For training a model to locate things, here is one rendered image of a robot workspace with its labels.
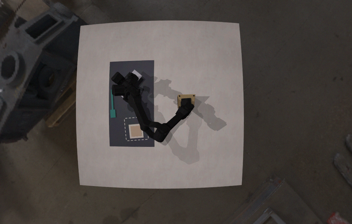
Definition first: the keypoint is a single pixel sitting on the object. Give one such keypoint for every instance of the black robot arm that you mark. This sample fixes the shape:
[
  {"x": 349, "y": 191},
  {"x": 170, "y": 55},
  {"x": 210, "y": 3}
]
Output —
[{"x": 134, "y": 101}]

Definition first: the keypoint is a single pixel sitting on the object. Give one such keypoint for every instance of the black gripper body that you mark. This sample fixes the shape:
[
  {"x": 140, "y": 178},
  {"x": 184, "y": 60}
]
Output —
[{"x": 117, "y": 78}]

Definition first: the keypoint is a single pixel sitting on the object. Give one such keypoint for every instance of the dark grey rectangular mat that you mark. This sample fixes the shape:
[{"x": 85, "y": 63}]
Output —
[{"x": 117, "y": 125}]

